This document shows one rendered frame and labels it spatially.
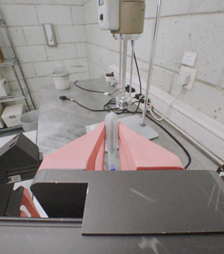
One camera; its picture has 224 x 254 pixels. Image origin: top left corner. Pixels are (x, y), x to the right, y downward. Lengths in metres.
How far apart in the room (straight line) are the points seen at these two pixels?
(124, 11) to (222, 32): 0.34
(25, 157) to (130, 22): 0.41
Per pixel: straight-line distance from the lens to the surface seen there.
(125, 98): 0.56
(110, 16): 0.46
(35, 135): 0.73
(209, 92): 0.66
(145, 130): 0.66
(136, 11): 0.48
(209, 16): 0.69
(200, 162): 0.61
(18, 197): 0.27
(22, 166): 0.21
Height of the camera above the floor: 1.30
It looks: 36 degrees down
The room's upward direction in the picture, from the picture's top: 1 degrees counter-clockwise
